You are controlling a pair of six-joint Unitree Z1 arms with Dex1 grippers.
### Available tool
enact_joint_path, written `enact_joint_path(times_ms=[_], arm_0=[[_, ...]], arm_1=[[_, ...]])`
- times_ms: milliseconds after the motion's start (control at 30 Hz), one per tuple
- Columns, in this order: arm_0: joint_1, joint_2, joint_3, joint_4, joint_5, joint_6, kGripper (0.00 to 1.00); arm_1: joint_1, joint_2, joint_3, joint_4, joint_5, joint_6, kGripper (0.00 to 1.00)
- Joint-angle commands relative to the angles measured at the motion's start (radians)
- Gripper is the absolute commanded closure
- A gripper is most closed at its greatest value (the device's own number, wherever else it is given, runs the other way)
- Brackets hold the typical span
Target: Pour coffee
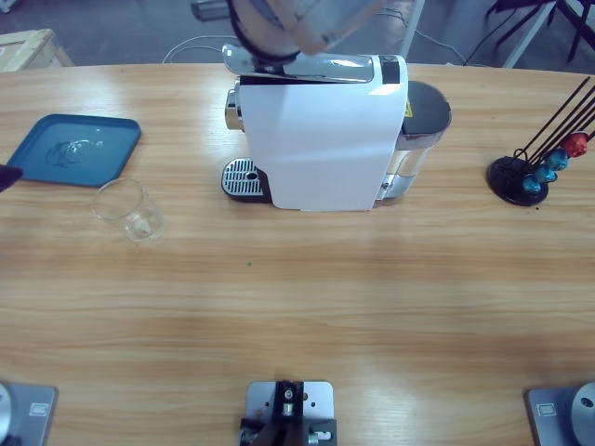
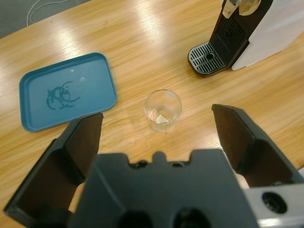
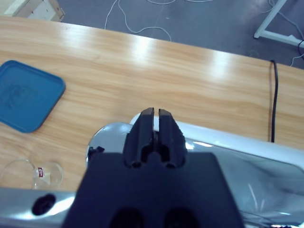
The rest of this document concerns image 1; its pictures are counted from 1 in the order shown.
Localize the silver coffee machine lever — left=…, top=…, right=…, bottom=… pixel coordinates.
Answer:
left=221, top=44, right=376, bottom=85

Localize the teal square plastic tray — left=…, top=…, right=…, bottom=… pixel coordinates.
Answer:
left=7, top=113, right=143, bottom=190

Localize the clear drinking glass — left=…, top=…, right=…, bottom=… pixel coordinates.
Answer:
left=89, top=178, right=167, bottom=243

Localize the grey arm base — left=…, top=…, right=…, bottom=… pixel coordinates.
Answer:
left=523, top=380, right=595, bottom=446
left=0, top=380, right=60, bottom=446

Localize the white table leg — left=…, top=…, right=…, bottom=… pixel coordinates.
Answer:
left=398, top=0, right=427, bottom=59

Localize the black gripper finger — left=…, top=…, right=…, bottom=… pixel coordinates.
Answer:
left=0, top=163, right=24, bottom=192

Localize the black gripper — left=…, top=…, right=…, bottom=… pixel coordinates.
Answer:
left=245, top=48, right=302, bottom=66

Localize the grey camera mount dark post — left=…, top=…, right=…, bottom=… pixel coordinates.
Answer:
left=239, top=379, right=338, bottom=446

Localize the black capsule holder with rods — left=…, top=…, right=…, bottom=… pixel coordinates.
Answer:
left=486, top=76, right=595, bottom=208

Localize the black chair frame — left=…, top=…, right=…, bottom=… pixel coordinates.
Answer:
left=485, top=0, right=595, bottom=61

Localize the clear water tank black lid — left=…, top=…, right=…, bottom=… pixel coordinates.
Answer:
left=394, top=81, right=453, bottom=180

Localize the red coffee capsule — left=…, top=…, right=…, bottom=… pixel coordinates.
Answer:
left=564, top=132, right=590, bottom=158

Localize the white capsule coffee machine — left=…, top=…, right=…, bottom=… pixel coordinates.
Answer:
left=225, top=54, right=410, bottom=214

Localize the light wooden crate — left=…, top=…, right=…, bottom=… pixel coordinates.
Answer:
left=0, top=28, right=75, bottom=73

